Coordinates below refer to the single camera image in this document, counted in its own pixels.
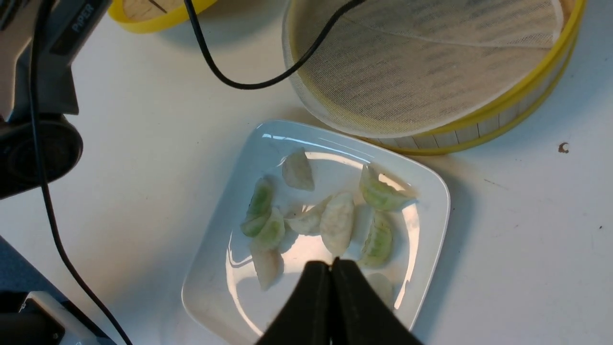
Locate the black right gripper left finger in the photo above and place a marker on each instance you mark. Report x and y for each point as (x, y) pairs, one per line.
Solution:
(303, 319)

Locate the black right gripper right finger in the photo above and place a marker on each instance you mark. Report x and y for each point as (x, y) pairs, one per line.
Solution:
(358, 315)

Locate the green dumpling translucent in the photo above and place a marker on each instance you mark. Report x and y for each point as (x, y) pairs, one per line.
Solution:
(271, 234)

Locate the white square plate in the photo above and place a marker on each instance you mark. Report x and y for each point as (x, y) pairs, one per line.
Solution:
(221, 291)

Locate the green dumpling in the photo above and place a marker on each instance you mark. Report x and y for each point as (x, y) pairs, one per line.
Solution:
(382, 196)
(378, 245)
(259, 209)

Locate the pale dumpling centre left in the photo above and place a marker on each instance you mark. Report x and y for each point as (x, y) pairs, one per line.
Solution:
(308, 222)

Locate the white dumpling centre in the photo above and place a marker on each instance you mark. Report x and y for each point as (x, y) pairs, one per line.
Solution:
(337, 223)

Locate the green dumpling left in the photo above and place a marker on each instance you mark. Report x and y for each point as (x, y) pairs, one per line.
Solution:
(259, 209)

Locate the green dumpling top right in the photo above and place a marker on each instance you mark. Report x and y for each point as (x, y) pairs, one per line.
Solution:
(382, 196)

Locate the white dumpling upper left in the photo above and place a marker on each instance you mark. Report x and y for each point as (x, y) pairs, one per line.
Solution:
(297, 172)

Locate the yellow bamboo steamer lid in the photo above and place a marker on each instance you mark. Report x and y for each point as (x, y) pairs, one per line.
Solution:
(148, 16)

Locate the yellow bamboo steamer basket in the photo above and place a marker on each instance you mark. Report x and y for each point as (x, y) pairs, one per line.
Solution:
(502, 114)

